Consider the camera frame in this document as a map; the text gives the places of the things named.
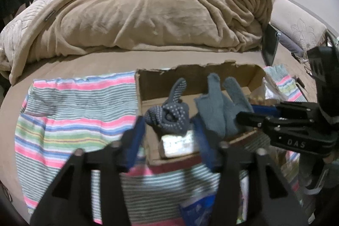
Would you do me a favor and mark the grey quilted comforter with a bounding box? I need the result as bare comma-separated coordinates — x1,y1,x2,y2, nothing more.
1,0,53,71

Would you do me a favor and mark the dark dotted work glove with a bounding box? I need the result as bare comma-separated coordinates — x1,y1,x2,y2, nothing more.
144,78,190,136

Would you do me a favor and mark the striped pastel towel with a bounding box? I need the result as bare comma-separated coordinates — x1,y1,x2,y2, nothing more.
15,65,304,225

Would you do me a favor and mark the open cardboard box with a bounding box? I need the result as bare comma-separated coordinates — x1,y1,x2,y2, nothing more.
134,61,267,166

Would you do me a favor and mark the clear plastic snack bag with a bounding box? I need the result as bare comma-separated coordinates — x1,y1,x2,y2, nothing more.
247,77,287,106

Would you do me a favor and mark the white tissue pack orange flower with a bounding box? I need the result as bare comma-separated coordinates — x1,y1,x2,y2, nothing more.
158,130,199,158

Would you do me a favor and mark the beige floral pillow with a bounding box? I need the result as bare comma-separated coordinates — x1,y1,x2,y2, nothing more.
270,0,327,58

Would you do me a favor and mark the grey-blue knit glove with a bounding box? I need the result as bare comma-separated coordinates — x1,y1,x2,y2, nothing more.
194,73,253,139

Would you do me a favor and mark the gloved right hand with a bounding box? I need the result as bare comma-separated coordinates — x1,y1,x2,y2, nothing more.
298,151,338,194

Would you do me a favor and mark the blue tissue pack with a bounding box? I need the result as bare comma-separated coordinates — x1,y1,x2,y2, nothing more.
179,194,215,226

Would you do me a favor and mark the black smartphone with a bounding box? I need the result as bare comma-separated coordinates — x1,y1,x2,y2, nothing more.
261,24,281,67

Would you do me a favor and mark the beige fleece blanket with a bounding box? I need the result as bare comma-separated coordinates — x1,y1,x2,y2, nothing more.
1,0,272,84

